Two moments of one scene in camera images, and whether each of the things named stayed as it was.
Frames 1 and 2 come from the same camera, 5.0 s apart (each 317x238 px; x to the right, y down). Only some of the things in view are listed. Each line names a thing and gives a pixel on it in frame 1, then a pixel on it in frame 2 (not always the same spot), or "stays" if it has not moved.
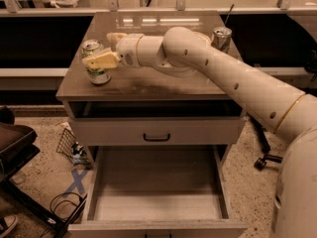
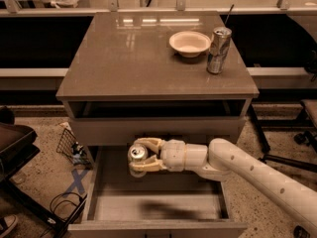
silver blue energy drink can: (221, 38) stays
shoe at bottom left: (10, 222) stays
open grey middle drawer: (158, 191) stays
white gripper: (127, 53) to (173, 154)
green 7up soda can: (97, 75) to (137, 153)
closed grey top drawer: (158, 131) stays
